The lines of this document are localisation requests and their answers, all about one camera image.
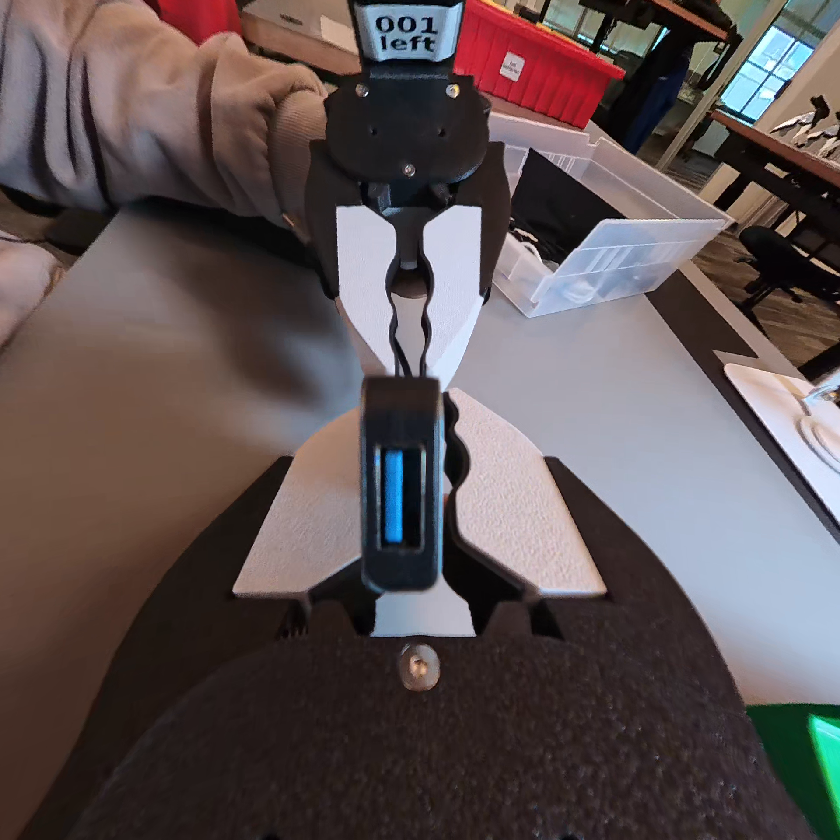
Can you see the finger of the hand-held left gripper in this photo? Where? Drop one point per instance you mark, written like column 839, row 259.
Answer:
column 364, row 275
column 453, row 282

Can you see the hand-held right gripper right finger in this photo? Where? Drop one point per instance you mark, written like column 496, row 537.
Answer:
column 518, row 518

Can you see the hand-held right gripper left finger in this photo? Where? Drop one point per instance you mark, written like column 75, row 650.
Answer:
column 302, row 518

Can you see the small black usb hub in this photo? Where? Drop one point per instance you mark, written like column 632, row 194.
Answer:
column 400, row 407

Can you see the clear plastic bin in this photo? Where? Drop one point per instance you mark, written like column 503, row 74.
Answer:
column 623, row 249

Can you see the green plastic bin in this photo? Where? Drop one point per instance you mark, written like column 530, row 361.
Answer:
column 800, row 774

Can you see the person's left forearm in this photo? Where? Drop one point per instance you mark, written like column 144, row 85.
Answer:
column 151, row 105

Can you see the red plastic bin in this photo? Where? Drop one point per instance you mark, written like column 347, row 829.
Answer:
column 538, row 59

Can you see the grey side table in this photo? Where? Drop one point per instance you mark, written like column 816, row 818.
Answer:
column 289, row 33

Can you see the red tote bag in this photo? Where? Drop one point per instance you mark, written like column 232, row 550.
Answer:
column 197, row 19

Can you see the dark blue jacket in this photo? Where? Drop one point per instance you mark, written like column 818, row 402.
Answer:
column 656, row 98

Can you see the wooden instruction board stand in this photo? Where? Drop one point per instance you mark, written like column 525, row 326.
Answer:
column 774, row 407

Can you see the black office chair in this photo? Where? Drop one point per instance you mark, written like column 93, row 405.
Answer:
column 781, row 256

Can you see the wooden top desk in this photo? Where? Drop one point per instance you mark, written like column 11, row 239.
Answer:
column 774, row 144

